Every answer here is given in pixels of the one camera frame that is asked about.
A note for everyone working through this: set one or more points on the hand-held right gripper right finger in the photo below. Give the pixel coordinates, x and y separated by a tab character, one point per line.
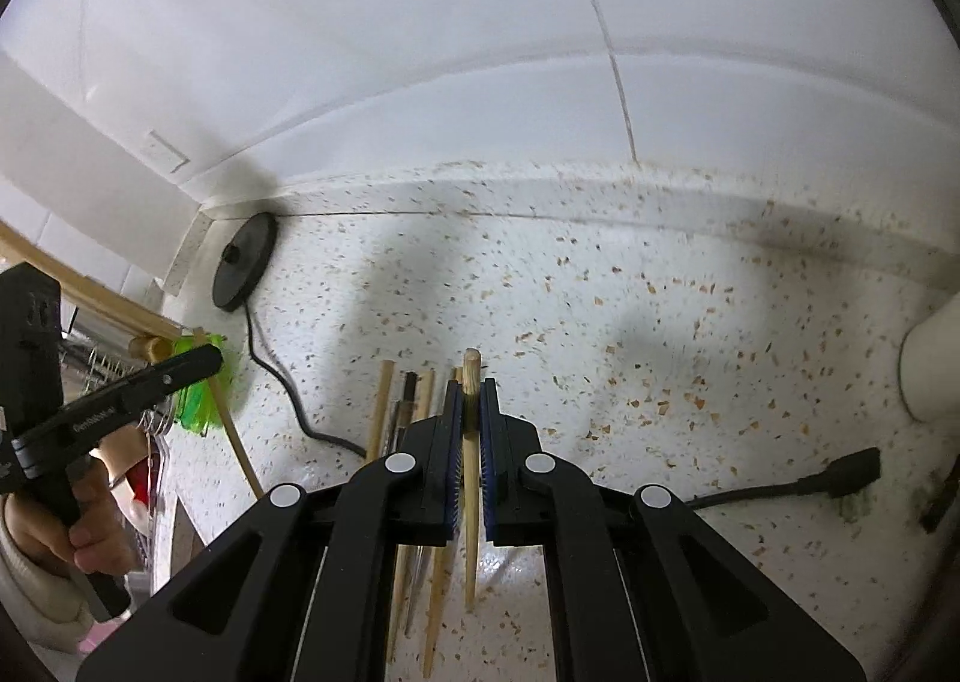
487	472

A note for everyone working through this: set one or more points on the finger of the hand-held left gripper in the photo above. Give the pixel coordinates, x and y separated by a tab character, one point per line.
135	389

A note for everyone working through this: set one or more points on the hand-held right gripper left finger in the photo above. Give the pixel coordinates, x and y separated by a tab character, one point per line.
454	461

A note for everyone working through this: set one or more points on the light wooden chopstick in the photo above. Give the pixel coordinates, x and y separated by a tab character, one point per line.
440	614
471	502
381	404
238	442
424	397

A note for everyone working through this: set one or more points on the green utensil holder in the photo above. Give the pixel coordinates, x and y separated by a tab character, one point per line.
199	404

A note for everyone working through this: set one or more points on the person's left forearm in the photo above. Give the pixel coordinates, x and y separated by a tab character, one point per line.
30	592

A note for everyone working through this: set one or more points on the person's left hand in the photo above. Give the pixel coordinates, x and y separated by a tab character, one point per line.
97	539

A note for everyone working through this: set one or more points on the metal dish rack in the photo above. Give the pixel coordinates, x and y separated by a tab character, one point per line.
154	419

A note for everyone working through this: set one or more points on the bamboo rod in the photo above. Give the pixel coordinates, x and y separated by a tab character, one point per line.
150	349

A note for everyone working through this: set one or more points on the red object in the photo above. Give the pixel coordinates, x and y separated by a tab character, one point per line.
141	487

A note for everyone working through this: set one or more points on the black round kettle base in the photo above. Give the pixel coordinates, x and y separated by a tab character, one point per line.
244	254

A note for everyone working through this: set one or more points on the wooden frame bar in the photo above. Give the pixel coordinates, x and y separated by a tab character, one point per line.
90	295

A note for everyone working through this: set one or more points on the white wall socket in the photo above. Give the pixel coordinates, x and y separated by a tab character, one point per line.
165	151

